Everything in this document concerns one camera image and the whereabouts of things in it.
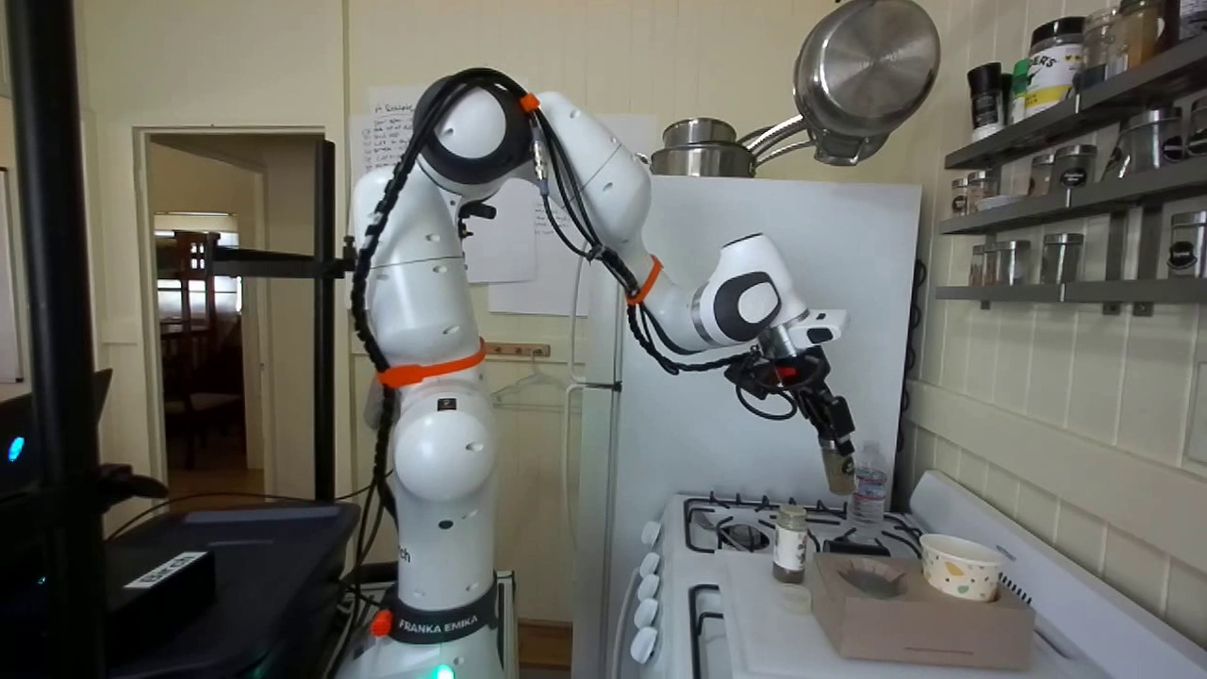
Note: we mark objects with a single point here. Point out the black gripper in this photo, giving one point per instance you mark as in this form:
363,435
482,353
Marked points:
782,372

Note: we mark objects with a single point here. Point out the glass jar with metal lid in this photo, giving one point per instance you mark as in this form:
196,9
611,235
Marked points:
840,474

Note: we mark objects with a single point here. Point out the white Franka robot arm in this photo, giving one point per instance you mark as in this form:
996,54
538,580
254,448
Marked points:
435,465

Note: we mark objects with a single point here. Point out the black stove grate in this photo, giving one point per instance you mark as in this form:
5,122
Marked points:
704,625
815,512

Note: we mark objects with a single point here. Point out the spice jar with white label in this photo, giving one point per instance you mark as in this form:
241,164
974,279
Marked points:
790,545

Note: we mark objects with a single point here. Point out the steel stove burner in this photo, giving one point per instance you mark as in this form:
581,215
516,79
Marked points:
742,532

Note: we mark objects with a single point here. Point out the steel lidded spice jar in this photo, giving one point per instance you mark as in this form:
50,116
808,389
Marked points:
1013,262
1142,138
971,191
1076,164
1041,172
1066,258
1189,243
981,262

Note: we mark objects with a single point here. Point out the white stove knob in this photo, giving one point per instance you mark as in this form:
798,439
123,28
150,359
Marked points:
651,562
644,648
645,589
644,615
651,532

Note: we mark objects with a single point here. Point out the white gas stove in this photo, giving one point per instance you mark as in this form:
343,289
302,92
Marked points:
757,643

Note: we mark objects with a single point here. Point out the dark spice jar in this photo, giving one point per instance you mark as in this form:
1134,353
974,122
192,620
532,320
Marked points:
987,98

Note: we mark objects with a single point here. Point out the jar with green lid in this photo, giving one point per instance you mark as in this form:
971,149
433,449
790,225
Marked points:
1015,84

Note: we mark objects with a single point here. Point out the large jar with black lid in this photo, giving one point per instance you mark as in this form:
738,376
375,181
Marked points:
1045,66

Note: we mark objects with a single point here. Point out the small glass spice jar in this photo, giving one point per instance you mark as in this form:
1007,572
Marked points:
1108,39
1142,33

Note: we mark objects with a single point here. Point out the clear plastic water bottle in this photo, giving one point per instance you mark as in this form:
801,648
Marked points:
871,488

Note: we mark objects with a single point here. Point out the white refrigerator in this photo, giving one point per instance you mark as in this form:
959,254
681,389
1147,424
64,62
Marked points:
717,428

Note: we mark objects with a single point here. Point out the white paper cup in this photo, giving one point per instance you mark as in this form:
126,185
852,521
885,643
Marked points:
963,566

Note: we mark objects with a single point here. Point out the brown cardboard box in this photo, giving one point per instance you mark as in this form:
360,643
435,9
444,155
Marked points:
917,629

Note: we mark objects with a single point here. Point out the small steel saucepan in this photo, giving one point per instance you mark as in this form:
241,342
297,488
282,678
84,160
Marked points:
699,131

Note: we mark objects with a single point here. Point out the steel spice rack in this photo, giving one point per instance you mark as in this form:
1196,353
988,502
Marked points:
1079,193

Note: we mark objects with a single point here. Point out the steel frying pan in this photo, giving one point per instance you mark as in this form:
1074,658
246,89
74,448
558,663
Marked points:
869,78

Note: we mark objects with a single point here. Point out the white paper sheet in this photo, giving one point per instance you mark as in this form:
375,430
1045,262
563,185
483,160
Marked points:
382,127
523,269

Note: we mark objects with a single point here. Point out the black desk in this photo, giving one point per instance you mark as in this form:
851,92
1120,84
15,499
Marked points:
264,605

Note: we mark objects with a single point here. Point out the black box with white label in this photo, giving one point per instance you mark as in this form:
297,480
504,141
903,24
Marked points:
162,585

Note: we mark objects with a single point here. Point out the thick black pole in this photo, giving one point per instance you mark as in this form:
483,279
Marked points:
50,315

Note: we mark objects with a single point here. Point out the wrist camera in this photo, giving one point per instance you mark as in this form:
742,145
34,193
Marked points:
815,330

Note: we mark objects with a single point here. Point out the thin black camera stand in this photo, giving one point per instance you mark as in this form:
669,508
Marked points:
326,377

